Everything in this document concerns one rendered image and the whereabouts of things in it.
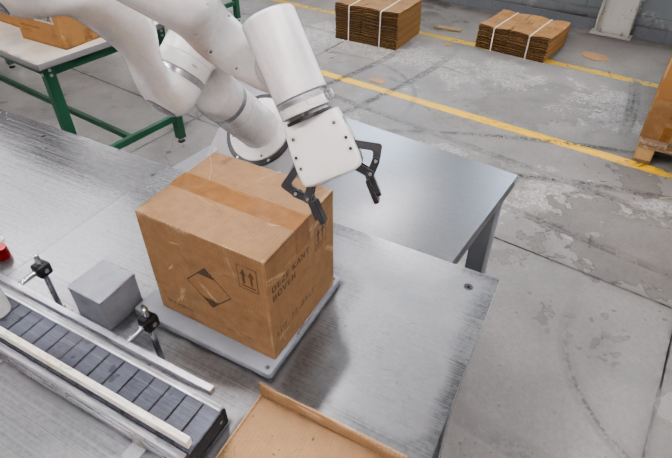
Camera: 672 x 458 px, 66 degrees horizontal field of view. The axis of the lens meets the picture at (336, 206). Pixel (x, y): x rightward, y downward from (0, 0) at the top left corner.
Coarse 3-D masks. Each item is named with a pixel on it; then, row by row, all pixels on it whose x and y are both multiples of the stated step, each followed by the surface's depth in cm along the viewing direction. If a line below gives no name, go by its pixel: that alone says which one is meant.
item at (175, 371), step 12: (0, 276) 106; (12, 288) 104; (24, 288) 103; (36, 300) 101; (48, 300) 101; (60, 312) 98; (72, 312) 98; (84, 324) 96; (96, 324) 96; (108, 336) 94; (132, 348) 92; (156, 360) 90; (168, 372) 89; (180, 372) 88; (192, 384) 87; (204, 384) 86
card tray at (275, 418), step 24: (264, 384) 96; (264, 408) 97; (288, 408) 96; (312, 408) 93; (240, 432) 93; (264, 432) 93; (288, 432) 93; (312, 432) 93; (336, 432) 93; (360, 432) 89; (216, 456) 89; (240, 456) 89; (264, 456) 89; (288, 456) 89; (312, 456) 89; (336, 456) 89; (360, 456) 89; (384, 456) 89; (408, 456) 86
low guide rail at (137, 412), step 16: (0, 336) 101; (16, 336) 100; (32, 352) 97; (64, 368) 94; (80, 384) 93; (96, 384) 91; (112, 400) 89; (144, 416) 87; (160, 432) 86; (176, 432) 84
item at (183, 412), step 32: (0, 320) 107; (32, 320) 107; (64, 352) 101; (96, 352) 101; (128, 384) 95; (160, 384) 95; (128, 416) 90; (160, 416) 90; (192, 416) 90; (192, 448) 86
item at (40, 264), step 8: (32, 264) 107; (40, 264) 107; (48, 264) 108; (32, 272) 107; (40, 272) 107; (48, 272) 109; (24, 280) 105; (48, 280) 110; (48, 288) 112; (56, 296) 113
